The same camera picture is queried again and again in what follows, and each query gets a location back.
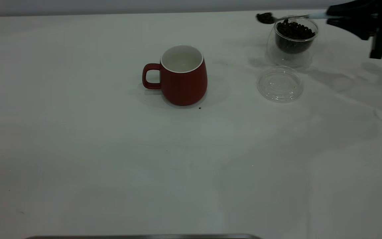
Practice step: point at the coffee beans pile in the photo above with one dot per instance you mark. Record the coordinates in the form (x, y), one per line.
(293, 33)

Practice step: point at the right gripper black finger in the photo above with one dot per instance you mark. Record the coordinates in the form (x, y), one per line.
(360, 8)
(356, 26)

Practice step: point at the double-walled glass cup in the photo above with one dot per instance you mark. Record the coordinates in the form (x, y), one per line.
(288, 59)

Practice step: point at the spoonful of coffee beans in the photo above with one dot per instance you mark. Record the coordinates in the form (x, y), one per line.
(264, 17)

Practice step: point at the red ceramic mug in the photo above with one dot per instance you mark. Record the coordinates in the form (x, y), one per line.
(184, 86)

